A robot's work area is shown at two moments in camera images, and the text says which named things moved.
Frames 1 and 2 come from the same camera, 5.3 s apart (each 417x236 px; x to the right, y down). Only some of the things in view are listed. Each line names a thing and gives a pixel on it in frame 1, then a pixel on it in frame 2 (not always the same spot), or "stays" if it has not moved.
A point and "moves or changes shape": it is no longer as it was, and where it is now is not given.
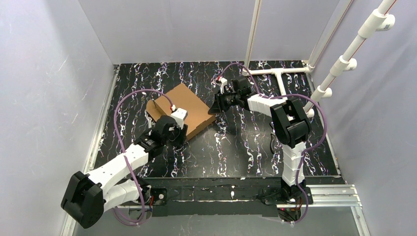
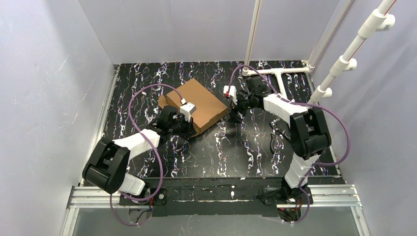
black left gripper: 341,196 stays
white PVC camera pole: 379,20 stays
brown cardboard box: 198,116 moves or changes shape
